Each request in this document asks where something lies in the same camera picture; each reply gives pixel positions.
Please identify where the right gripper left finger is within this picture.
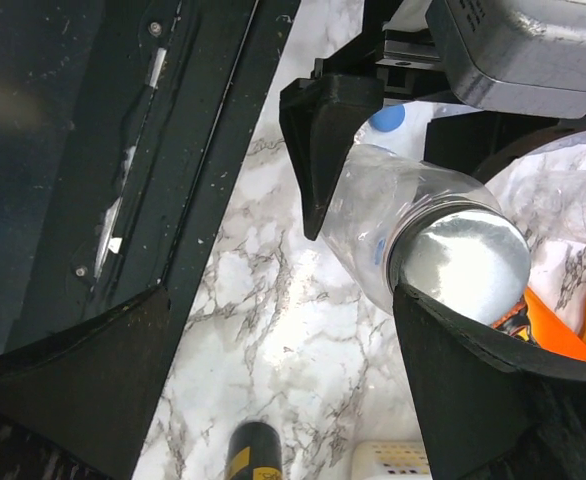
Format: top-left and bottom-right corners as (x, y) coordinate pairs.
(0, 287), (171, 479)

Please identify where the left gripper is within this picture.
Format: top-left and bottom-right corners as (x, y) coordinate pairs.
(279, 1), (453, 241)

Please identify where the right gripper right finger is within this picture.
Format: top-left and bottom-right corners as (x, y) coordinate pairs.
(393, 285), (586, 479)

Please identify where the clear wide-mouth plastic jar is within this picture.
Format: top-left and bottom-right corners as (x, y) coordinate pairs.
(321, 144), (500, 314)

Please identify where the silver metal jar lid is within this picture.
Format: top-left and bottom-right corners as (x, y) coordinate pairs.
(387, 202), (531, 326)

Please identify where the plain blue bottle cap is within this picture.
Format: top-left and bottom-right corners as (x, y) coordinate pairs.
(368, 104), (406, 133)

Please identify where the clear crushed plastic bottle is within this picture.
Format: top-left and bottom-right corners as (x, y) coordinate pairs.
(488, 144), (586, 244)

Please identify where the orange razor box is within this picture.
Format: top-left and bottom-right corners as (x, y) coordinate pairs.
(491, 287), (586, 361)

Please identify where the white plastic basket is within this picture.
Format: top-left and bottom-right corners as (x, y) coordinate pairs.
(350, 440), (432, 480)

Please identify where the black drink can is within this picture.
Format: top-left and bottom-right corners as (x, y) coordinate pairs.
(224, 421), (283, 480)

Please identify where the black base frame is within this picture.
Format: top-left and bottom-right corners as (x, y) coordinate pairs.
(0, 1), (299, 355)

